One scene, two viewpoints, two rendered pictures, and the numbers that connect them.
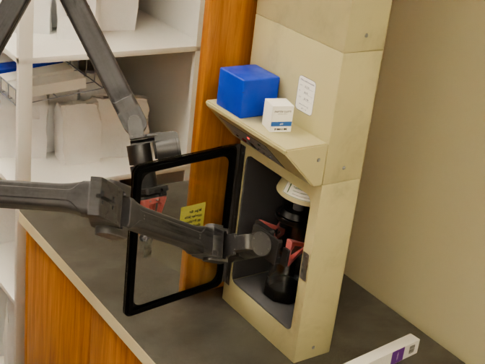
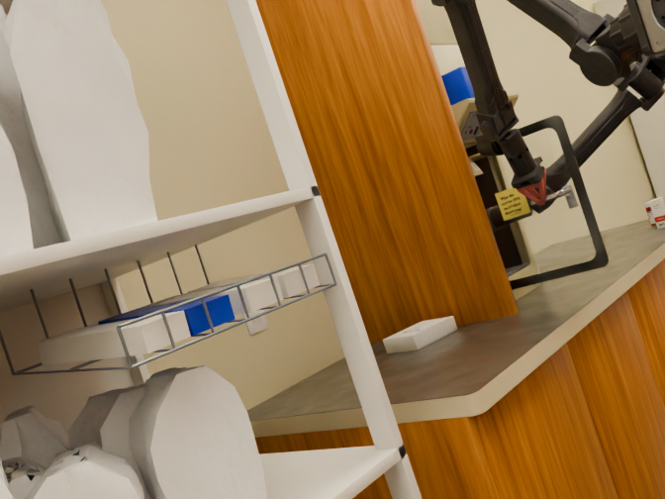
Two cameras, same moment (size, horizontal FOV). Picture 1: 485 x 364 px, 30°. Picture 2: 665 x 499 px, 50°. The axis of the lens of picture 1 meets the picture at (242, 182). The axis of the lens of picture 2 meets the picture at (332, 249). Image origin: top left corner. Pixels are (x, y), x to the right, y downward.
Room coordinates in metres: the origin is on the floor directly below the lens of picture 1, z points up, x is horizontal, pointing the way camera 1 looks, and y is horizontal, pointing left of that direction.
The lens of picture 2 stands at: (2.86, 1.83, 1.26)
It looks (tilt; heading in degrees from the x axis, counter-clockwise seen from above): 1 degrees down; 257
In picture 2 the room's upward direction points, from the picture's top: 18 degrees counter-clockwise
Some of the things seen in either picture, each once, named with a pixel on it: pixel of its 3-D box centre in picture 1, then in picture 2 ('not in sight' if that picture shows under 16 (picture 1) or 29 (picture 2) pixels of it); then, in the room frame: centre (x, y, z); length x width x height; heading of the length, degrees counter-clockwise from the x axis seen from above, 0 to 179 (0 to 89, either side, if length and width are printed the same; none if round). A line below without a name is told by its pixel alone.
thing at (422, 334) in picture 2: not in sight; (420, 335); (2.30, 0.03, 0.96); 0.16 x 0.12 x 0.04; 26
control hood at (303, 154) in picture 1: (261, 141); (482, 119); (1.91, -0.03, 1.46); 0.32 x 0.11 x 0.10; 37
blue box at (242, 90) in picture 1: (247, 90); (458, 88); (1.97, 0.01, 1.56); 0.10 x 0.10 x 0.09; 37
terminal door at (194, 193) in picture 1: (180, 230); (527, 207); (1.95, 0.14, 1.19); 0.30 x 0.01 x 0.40; 133
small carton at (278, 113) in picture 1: (278, 115); not in sight; (1.87, -0.06, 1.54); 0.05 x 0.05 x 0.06; 22
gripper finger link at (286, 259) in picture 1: (289, 246); not in sight; (1.95, -0.13, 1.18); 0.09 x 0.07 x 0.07; 128
